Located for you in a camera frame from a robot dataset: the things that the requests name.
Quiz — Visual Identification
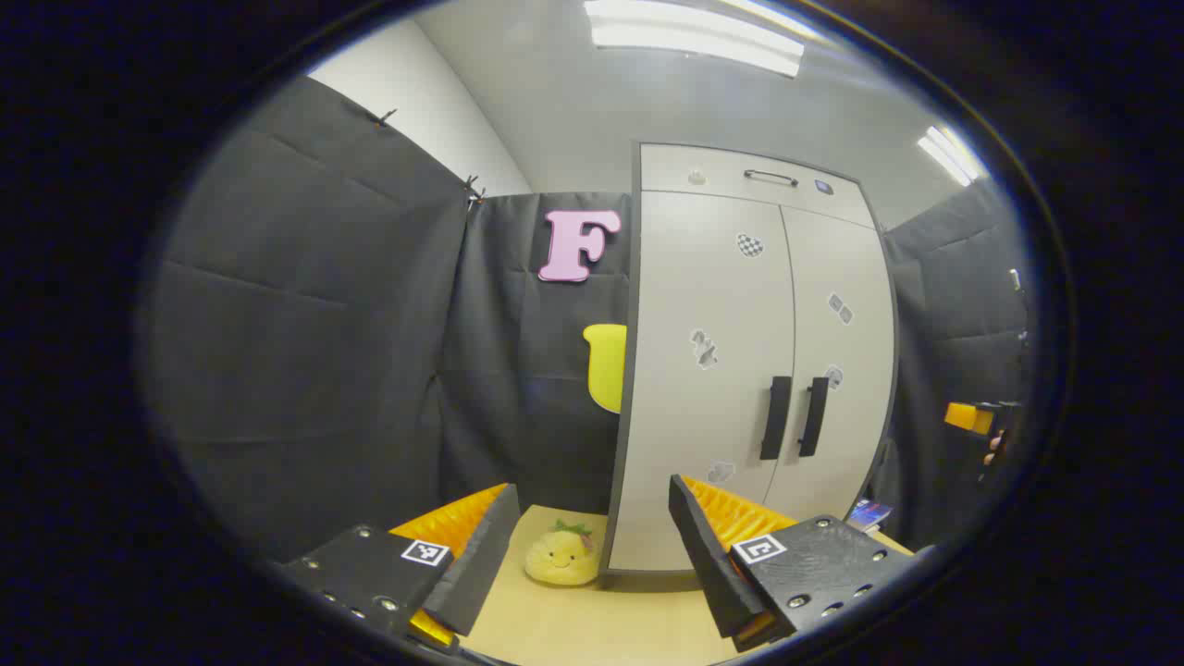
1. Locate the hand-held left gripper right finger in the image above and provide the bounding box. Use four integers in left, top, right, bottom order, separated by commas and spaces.
669, 475, 935, 653

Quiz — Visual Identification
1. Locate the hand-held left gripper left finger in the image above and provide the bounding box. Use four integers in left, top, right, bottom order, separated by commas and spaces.
277, 482, 522, 648

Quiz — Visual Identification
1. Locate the white door with box sticker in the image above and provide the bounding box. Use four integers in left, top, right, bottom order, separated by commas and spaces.
763, 205, 896, 524

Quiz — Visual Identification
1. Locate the white door with checkered sticker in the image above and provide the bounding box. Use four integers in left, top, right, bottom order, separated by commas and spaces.
608, 191, 796, 574

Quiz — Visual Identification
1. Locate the white double-door shoe cabinet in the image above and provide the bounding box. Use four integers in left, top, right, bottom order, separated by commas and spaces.
601, 141, 900, 588

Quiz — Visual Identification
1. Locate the white cabinet drawer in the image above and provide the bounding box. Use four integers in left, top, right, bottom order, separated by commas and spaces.
640, 143, 875, 229

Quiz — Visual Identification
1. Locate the yellow plush toy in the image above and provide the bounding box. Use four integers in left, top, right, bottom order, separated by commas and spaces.
524, 520, 600, 587

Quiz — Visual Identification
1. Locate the blue book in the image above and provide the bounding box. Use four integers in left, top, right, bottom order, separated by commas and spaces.
846, 499, 894, 535

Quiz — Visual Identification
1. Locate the small ceiling light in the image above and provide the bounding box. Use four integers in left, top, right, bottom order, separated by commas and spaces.
918, 125, 986, 186

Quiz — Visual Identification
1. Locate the black backdrop cloth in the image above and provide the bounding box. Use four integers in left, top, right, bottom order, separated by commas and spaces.
143, 76, 1032, 565

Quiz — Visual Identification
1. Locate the large ceiling light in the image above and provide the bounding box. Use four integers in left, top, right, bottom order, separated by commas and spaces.
583, 0, 806, 78

